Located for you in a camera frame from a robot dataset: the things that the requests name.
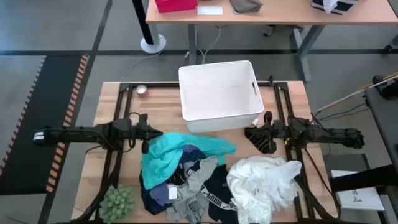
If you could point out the dark laptop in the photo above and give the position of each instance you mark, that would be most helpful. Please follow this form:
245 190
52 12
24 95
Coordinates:
345 7

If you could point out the white lace garment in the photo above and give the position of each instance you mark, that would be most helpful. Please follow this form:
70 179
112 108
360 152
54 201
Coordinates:
261 186

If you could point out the grey-brown cloth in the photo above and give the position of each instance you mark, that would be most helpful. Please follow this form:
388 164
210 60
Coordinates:
245 5

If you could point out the white flat card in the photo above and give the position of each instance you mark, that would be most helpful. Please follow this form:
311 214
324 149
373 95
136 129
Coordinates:
210 10

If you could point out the black pole on round base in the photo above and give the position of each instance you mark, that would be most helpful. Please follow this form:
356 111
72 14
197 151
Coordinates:
146 21

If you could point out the white paper sign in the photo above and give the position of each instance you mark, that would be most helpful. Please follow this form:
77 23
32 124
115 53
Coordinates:
360 199

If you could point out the black side table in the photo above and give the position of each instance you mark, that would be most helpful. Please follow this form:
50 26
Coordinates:
385 124

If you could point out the black aluminium table frame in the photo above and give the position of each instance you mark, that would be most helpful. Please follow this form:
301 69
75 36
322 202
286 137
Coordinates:
155 84

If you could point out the green artificial plant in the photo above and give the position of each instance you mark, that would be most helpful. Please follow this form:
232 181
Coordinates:
118 203

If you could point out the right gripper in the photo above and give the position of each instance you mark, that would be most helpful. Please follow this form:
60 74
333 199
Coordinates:
275 132

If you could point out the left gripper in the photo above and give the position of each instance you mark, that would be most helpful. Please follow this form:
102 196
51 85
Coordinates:
146 133

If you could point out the yellow rod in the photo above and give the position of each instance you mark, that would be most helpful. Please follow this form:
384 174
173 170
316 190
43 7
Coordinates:
388 76

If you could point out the red box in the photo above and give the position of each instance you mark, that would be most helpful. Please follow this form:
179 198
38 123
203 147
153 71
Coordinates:
175 5

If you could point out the small pink candle tin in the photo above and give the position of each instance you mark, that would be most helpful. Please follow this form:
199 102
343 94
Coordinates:
141 89

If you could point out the black curved device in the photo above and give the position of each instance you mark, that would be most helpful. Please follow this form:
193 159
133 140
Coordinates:
390 91

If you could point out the black flat bar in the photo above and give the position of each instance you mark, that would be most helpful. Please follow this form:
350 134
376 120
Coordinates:
363 179

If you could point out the white perforated plastic basket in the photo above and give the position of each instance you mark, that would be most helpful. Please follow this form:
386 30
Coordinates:
217 93

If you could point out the black Puma underwear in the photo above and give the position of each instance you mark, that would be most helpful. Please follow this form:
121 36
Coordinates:
219 186

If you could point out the wooden desk with grey legs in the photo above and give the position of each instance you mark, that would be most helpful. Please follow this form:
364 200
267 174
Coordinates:
280 15

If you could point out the white paper tag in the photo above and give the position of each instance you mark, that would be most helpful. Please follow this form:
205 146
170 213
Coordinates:
172 192

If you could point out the navy dotted garment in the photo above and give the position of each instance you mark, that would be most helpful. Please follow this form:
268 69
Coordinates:
192 155

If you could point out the grey cabinet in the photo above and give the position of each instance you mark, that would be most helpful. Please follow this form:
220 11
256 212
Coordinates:
345 161

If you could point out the white rod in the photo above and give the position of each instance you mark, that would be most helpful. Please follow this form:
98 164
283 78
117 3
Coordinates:
342 99

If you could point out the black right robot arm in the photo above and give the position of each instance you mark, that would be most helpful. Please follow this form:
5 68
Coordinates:
326 133

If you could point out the black mat with orange stripes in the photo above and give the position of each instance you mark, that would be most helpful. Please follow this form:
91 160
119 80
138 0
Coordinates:
37 124

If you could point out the turquoise garment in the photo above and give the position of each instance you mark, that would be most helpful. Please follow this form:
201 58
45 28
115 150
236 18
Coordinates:
164 155

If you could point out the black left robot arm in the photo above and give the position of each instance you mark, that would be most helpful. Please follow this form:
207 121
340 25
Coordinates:
77 135

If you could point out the white crumpled tissue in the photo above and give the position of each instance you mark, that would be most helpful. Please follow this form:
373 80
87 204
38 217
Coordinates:
329 4

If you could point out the purple garment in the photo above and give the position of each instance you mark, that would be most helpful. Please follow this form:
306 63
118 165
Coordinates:
160 194

